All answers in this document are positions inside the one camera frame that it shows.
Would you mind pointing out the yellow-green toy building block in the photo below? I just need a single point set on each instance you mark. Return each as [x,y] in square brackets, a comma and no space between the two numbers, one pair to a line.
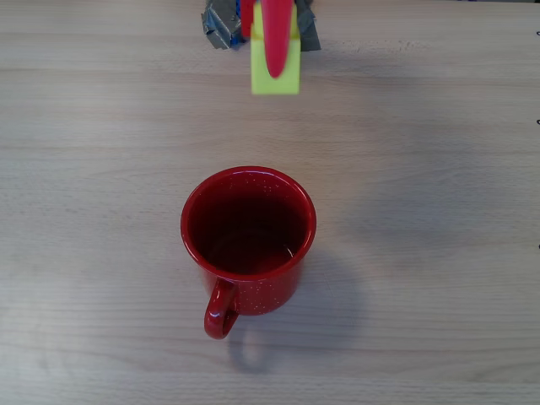
[274,84]

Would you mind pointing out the red robot arm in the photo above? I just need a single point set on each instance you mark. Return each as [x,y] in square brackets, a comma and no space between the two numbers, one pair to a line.
[246,17]

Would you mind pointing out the red enamel mug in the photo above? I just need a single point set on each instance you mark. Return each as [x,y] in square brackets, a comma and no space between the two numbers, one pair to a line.
[249,236]

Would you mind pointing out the blue base clamp piece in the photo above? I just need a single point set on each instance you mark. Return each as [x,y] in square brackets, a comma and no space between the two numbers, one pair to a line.
[237,41]

